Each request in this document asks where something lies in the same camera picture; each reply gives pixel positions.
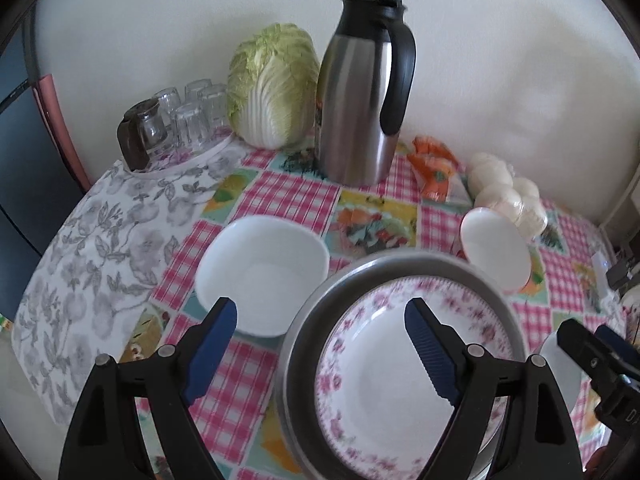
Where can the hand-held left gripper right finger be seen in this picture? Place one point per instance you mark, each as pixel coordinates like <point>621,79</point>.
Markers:
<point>430,355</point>

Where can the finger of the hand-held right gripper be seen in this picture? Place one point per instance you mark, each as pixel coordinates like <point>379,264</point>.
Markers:
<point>615,347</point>
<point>585,350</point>

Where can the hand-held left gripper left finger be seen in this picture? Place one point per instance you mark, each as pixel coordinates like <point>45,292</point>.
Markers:
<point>210,355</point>

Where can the pink floral round plate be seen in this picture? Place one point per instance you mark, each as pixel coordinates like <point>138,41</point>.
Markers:
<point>375,385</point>

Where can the white square bowl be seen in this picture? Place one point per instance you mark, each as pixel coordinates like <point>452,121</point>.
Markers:
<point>262,275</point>

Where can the stainless steel round plate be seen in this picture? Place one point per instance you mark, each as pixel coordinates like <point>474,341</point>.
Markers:
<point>305,320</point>

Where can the strawberry print bowl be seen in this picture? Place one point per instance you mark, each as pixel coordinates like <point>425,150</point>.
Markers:
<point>495,250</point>

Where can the black charger adapter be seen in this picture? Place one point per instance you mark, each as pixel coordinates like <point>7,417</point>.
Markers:
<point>620,272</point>

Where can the white power strip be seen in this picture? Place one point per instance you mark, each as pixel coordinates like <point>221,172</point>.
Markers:
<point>600,262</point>

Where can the grey floral tablecloth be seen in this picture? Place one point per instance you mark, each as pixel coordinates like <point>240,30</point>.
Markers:
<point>100,260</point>

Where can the bag of steamed buns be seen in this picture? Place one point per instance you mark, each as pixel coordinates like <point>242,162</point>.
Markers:
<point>505,200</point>

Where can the pink checkered tablecloth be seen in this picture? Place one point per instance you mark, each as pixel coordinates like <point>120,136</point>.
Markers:
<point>295,195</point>

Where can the orange snack packet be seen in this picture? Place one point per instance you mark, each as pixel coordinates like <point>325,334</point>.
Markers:
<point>432,165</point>

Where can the white glass tray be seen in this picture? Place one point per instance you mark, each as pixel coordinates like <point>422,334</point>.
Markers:
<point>185,159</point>

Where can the stainless steel thermos jug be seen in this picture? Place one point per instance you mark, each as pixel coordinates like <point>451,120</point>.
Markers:
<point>360,95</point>

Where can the napa cabbage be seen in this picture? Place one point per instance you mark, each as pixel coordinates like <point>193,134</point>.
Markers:
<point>272,90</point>

